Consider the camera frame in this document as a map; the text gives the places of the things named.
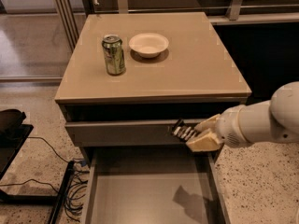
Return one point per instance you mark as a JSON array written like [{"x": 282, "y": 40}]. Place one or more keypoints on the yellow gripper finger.
[
  {"x": 204, "y": 142},
  {"x": 207, "y": 123}
]

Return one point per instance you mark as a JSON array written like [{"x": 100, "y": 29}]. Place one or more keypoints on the closed top drawer front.
[{"x": 122, "y": 133}]

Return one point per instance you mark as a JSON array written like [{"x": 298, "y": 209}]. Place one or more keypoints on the green soda can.
[{"x": 113, "y": 54}]

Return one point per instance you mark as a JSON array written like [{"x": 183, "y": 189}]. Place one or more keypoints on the black rxbar chocolate wrapper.
[{"x": 183, "y": 132}]

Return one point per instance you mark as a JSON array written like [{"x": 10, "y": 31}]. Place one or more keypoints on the white paper bowl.
[{"x": 148, "y": 45}]

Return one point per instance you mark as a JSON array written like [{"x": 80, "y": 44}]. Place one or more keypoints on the open middle drawer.
[{"x": 153, "y": 185}]

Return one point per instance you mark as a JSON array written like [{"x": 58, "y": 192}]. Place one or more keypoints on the grey drawer cabinet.
[{"x": 193, "y": 79}]

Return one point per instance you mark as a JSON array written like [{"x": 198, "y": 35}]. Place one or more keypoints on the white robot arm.
[{"x": 276, "y": 120}]

